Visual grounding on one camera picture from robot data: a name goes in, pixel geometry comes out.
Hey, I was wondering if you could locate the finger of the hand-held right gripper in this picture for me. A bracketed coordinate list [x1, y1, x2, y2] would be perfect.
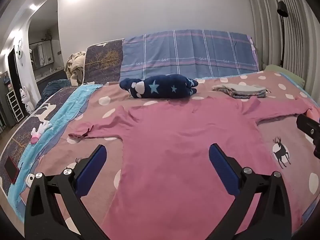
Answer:
[296, 114, 320, 159]

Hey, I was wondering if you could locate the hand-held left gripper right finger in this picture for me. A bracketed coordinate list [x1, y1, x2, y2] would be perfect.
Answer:
[209, 143, 293, 240]

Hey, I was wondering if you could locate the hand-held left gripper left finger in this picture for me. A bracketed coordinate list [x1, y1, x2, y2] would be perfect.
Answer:
[24, 144, 108, 240]

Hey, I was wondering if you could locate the pink long-sleeved shirt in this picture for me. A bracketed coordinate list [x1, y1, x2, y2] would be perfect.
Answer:
[68, 96, 315, 240]

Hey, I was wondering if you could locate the stack of folded clothes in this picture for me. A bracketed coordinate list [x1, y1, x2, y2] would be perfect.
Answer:
[212, 84, 270, 99]

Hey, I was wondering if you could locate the beige clothes pile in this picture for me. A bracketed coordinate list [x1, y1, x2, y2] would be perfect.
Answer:
[64, 52, 87, 87]

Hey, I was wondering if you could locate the salmon folded cloth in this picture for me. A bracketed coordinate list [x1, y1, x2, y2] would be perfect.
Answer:
[306, 106, 320, 120]

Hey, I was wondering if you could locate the dotted pink-brown blanket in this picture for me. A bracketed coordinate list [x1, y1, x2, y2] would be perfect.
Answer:
[15, 70, 320, 240]

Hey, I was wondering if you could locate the light blue sheet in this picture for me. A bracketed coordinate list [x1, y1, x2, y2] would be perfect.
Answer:
[7, 84, 103, 213]

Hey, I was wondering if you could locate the pink and white toy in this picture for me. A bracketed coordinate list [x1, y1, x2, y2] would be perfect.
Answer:
[30, 121, 53, 144]

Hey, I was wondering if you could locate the green pillow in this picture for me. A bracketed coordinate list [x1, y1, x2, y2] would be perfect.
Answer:
[264, 64, 305, 87]

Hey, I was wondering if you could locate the dark deer-print bedsheet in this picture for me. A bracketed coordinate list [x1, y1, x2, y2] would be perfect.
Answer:
[0, 87, 83, 195]

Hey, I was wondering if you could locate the red phone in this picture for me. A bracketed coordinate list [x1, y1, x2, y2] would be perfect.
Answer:
[4, 156, 19, 183]

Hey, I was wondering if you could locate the grey pleated curtain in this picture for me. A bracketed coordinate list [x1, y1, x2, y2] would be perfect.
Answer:
[246, 0, 320, 98]

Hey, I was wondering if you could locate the teal blanket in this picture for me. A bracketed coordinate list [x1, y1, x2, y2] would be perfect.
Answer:
[41, 79, 72, 103]

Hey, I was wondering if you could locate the white cat figure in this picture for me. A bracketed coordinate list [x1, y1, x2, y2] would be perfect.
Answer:
[20, 86, 34, 114]

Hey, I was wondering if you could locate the white shelf rack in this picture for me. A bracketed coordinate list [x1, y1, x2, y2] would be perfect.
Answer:
[5, 90, 25, 123]

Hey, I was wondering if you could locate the navy star-print fleece garment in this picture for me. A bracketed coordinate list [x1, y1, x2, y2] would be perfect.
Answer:
[119, 74, 199, 99]

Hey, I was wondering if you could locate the dark tree-print pillow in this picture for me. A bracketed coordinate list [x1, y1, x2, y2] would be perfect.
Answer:
[82, 39, 125, 84]

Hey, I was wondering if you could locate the blue plaid pillow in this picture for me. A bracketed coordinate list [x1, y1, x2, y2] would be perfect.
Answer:
[120, 30, 259, 80]

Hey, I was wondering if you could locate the black floor lamp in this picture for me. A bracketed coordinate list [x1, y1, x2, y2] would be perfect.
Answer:
[277, 1, 288, 68]

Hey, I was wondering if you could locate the wall mirror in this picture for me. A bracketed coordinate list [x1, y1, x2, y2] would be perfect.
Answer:
[29, 41, 54, 68]

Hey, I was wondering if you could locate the white wall decoration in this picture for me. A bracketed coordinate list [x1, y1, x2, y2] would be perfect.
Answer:
[14, 39, 24, 67]

